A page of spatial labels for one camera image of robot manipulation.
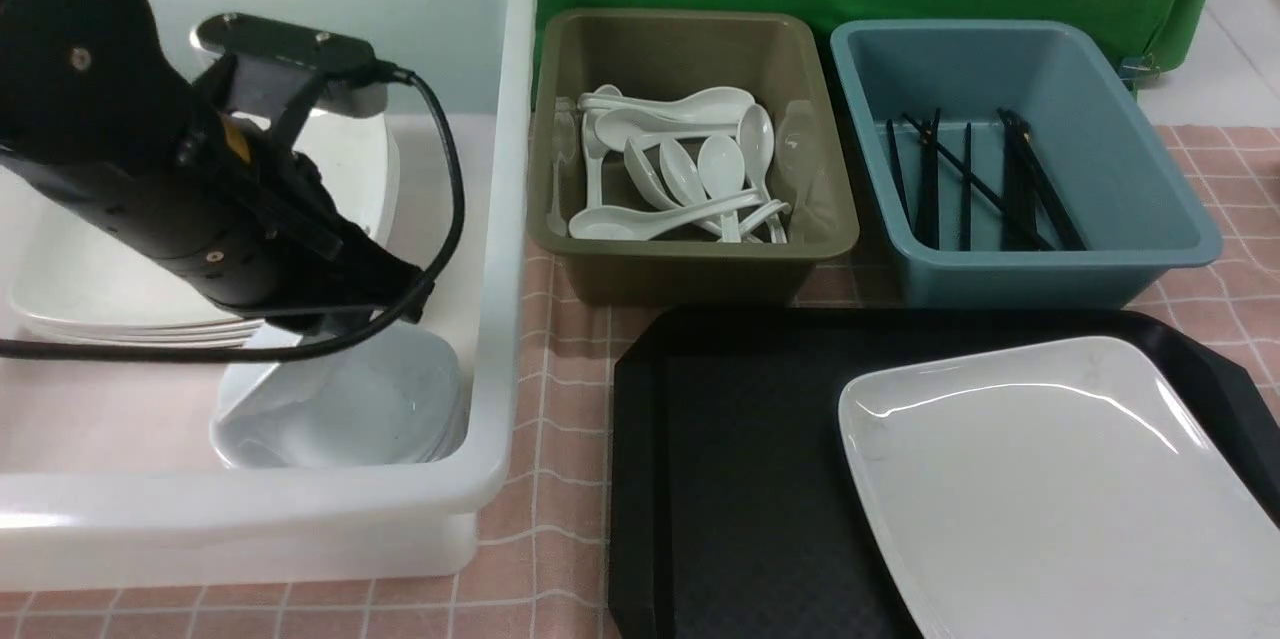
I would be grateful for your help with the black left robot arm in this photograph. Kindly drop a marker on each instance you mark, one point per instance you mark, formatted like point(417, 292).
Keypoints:
point(96, 119)

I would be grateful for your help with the black serving tray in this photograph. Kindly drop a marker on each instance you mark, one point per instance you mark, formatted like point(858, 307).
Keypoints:
point(733, 511)

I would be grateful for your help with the top white square plate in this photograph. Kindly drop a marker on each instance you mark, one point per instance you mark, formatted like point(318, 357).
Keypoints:
point(70, 279)

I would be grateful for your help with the white spoon centre upright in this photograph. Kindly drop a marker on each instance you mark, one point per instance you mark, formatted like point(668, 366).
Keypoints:
point(721, 167)

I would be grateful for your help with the large translucent white bin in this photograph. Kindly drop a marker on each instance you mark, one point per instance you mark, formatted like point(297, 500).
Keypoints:
point(109, 479)

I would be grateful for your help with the blue chopstick bin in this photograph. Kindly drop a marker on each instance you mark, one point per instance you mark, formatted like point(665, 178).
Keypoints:
point(1137, 213)

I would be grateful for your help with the large white rice plate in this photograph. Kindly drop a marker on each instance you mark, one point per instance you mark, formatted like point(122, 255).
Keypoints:
point(1061, 490)

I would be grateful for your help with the black chopstick middle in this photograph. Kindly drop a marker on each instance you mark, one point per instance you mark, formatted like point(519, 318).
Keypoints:
point(965, 237)

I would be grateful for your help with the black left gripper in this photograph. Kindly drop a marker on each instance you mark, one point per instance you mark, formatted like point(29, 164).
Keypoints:
point(282, 252)

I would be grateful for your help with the white ceramic soup spoon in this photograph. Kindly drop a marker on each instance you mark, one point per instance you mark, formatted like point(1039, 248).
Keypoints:
point(618, 223)

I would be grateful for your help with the olive brown spoon bin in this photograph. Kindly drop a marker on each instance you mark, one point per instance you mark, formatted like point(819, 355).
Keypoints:
point(667, 55)

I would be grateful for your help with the black chopstick diagonal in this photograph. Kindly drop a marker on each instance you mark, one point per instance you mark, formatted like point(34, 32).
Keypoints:
point(931, 138)

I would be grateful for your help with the white bowl in bin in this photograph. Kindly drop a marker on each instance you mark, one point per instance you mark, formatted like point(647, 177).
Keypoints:
point(430, 419)

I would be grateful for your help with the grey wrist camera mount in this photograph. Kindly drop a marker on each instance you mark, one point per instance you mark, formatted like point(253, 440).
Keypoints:
point(281, 72)

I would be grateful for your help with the white spoon upright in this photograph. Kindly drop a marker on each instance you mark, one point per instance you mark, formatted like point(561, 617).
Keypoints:
point(755, 136)
point(721, 167)

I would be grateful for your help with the black chopstick bundle right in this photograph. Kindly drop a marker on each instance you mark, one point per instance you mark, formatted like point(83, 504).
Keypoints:
point(1017, 131)

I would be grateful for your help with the white spoon right upright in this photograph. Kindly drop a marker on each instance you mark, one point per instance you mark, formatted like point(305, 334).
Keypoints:
point(755, 136)

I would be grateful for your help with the black chopstick far left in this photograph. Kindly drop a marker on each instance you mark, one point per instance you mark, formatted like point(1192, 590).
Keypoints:
point(896, 170)

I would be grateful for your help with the pink checkered tablecloth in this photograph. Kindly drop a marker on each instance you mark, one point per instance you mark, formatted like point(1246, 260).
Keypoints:
point(538, 570)

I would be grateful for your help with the white spoon top horizontal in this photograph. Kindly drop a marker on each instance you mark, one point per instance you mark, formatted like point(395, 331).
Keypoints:
point(720, 105)

